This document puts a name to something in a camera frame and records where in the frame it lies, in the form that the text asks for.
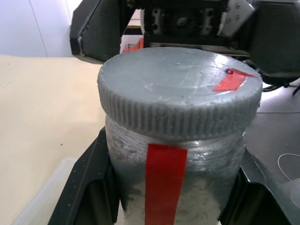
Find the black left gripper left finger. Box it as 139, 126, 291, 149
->
48, 128, 123, 225

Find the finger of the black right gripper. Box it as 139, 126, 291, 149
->
69, 0, 146, 65
231, 0, 300, 86

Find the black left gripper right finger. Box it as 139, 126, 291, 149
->
217, 150, 300, 225

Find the grey plastic jar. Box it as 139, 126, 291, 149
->
104, 114, 247, 225

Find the grey ribbed screw lid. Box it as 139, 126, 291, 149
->
97, 46, 263, 143

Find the white background box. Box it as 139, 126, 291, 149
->
120, 34, 145, 53

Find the translucent plastic box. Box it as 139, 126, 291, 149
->
10, 157, 78, 225

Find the orange background object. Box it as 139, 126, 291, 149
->
123, 38, 145, 53

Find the short red tape strip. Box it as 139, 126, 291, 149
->
212, 68, 258, 92

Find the long red tape strip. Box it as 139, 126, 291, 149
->
144, 143, 188, 225

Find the thin white cable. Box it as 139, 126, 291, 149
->
277, 153, 300, 181

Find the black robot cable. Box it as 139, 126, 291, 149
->
262, 81, 300, 96

